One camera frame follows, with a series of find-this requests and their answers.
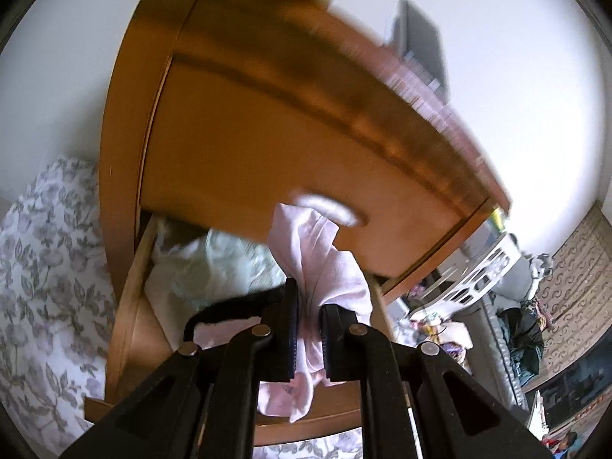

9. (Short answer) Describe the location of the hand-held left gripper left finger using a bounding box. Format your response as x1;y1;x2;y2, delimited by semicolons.
62;277;300;459

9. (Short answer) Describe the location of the dark clothes pile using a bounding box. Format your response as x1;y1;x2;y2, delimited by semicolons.
497;306;546;383

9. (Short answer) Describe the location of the wooden nightstand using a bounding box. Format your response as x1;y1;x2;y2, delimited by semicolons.
98;0;512;393

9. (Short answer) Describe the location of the floral bed sheet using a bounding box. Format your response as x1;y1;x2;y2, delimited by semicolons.
0;155;364;459

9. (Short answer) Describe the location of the beige patterned rug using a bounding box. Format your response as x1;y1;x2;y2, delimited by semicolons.
526;205;612;388

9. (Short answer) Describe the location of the black strapped garment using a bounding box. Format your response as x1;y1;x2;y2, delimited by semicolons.
184;287;288;345

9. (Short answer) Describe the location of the white organizer rack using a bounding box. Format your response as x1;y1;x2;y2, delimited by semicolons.
421;232;522;316

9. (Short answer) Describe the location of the white garment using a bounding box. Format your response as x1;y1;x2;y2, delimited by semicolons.
143;263;254;350

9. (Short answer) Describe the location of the smartphone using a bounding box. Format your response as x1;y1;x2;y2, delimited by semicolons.
392;0;448;101

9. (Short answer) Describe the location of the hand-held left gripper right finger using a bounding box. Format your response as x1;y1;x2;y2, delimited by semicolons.
319;304;555;459

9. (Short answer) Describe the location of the green lace garment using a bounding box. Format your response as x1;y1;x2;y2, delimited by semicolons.
153;229;288;307

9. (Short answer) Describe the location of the wooden drawer with clothes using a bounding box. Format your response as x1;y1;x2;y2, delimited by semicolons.
83;215;417;448

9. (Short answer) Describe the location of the pink sock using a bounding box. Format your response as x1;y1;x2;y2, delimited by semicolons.
258;203;374;424

